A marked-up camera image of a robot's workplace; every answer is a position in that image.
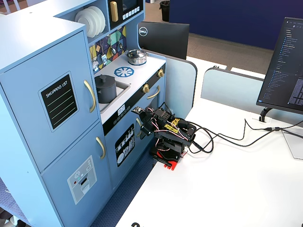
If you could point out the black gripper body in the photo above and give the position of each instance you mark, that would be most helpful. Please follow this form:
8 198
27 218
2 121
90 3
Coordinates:
145 124

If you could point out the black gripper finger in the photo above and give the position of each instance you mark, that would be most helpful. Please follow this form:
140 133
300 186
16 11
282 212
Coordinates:
143 133
149 131

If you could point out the dark gray pot lid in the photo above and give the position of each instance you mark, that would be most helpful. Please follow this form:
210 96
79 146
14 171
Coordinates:
105 81

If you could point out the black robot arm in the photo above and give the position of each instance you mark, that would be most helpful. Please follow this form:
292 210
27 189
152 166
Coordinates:
172 132

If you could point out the red arm base clamp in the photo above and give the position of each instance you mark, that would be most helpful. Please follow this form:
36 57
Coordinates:
171 163

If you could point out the silver pot lid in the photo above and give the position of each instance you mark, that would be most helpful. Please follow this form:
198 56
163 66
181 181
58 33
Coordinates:
135 54

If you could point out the blue oven door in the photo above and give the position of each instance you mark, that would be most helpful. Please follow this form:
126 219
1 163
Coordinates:
154 104

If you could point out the gold stove knob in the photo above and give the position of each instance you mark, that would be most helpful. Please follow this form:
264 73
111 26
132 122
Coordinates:
161 73
145 88

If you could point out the black control panel strip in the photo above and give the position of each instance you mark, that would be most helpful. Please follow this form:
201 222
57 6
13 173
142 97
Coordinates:
111 123

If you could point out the gray toy sink basin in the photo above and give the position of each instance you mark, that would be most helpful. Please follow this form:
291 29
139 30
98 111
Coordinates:
122 91

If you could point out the blue dishwasher door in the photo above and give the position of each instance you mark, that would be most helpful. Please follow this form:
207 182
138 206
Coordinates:
111 163

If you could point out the dark gray pot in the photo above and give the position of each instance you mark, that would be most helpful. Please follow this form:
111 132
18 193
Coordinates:
106 94

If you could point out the light blue desk divider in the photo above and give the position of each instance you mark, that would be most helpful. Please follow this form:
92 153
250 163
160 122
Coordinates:
232 89
180 82

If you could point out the silver steel pot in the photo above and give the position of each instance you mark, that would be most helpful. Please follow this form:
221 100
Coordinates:
137 61

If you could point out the blue freezer door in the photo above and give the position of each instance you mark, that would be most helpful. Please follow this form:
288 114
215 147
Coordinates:
78 151

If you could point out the silver slotted spatula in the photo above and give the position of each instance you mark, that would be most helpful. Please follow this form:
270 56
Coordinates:
104 59

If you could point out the silver slotted spoon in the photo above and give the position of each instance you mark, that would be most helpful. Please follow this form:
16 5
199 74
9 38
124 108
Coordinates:
95 64

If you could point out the silver ladle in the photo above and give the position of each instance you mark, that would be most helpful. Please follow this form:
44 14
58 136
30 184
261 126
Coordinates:
113 51

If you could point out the grey water dispenser panel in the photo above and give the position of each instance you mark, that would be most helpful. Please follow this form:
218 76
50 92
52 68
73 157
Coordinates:
81 180

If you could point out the small silver spoon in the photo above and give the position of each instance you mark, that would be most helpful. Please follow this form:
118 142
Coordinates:
120 45

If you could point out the black Dell monitor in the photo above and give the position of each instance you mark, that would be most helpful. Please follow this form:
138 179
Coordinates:
165 40

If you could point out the colourful tile backsplash panel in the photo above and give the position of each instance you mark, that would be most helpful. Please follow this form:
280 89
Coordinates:
118 37

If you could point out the black shopping list board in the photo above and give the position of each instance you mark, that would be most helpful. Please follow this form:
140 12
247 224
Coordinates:
59 101

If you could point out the black trash bin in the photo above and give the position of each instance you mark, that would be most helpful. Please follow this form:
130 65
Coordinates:
165 10

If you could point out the white toy plate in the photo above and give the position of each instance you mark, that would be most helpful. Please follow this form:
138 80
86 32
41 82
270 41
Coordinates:
86 22
96 16
102 16

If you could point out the toy microwave black door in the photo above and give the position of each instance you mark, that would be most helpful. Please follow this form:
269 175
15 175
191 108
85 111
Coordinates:
129 7

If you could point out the blue fridge door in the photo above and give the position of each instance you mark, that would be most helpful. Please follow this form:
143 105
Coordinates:
26 123

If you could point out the blue toy kitchen unit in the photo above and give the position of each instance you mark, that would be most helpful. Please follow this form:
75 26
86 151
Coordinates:
28 42

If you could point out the monitor with lit screen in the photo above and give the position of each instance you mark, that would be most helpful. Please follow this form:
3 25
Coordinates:
284 66

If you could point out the small wrist camera board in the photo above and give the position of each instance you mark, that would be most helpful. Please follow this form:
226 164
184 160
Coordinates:
137 110

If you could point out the dark blue partition wall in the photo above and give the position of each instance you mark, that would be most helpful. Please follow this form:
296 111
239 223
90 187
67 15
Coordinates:
236 19

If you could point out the silver monitor base plate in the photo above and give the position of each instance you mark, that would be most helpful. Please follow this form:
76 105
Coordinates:
296 144

